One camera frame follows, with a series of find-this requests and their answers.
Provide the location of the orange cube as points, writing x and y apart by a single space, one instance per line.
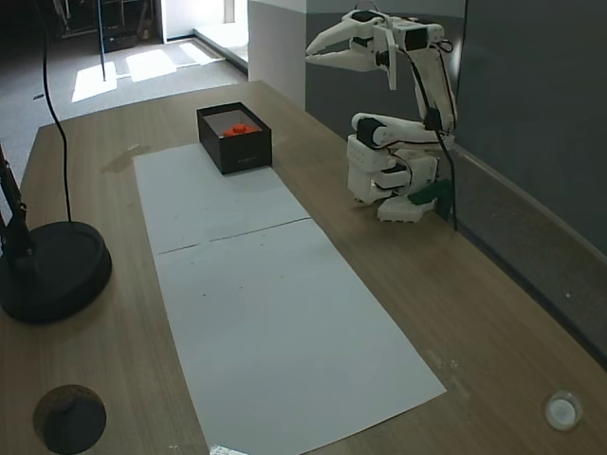
239 130

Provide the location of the dark brown open box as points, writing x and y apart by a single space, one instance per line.
242 156

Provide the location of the green table clamp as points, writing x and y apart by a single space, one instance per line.
429 192

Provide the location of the white paper sheet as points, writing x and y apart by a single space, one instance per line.
208 199
284 355

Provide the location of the thin metal pole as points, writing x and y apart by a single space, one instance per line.
102 42

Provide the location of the black desk lamp stand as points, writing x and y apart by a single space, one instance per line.
57 275

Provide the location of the white round plastic cap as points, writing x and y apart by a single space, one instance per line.
563 411

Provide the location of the round cork coaster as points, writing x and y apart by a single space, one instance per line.
49 403

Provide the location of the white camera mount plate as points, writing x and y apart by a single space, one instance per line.
392 66

